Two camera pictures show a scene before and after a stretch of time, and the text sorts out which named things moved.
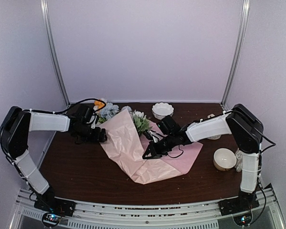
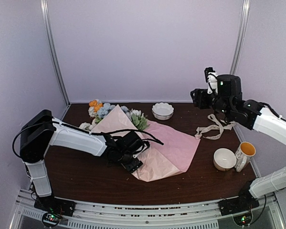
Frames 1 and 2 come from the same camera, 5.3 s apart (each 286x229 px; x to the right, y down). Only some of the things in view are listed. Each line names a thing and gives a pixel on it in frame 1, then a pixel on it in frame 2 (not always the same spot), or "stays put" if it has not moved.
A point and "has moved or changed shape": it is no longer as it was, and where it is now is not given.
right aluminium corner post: [237, 52] stays put
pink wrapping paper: [126, 145] has moved or changed shape
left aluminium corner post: [46, 23] stays put
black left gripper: [97, 137] -> [131, 168]
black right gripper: [156, 153] -> [199, 99]
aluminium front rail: [205, 215] stays put
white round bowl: [224, 159] stays put
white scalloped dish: [161, 110] stays put
